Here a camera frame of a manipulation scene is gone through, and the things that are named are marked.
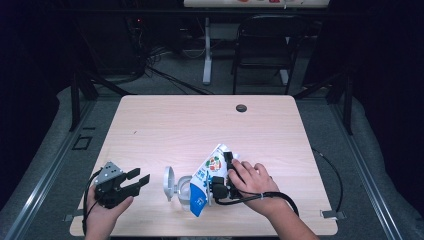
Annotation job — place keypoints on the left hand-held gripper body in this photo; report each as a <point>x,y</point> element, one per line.
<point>108,191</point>

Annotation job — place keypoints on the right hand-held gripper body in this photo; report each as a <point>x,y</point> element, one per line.
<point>219,190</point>

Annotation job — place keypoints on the white and blue milk carton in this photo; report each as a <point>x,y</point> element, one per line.
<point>203,180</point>

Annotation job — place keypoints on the clear pitcher with white lid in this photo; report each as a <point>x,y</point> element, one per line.
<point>169,181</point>

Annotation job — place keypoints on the person's left hand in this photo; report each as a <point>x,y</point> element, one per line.
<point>101,220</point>

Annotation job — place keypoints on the person's right hand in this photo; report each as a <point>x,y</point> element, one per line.
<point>256,183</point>

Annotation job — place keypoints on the black round table grommet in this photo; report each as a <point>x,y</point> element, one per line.
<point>241,108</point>

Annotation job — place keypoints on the white desk leg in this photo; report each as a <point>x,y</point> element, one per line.
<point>207,66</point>
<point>284,77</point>

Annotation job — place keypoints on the black folding chair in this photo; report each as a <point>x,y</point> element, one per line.
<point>263,53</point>

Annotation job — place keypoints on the dark equipment rack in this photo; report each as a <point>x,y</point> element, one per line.
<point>110,46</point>

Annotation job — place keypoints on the grey metal table bracket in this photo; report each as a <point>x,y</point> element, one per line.
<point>333,215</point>
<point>68,218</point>

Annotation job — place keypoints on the aluminium floor rail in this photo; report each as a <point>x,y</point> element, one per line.
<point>368,180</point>
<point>41,181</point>

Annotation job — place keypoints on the black frame post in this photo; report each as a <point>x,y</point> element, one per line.
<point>75,106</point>
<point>348,110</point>

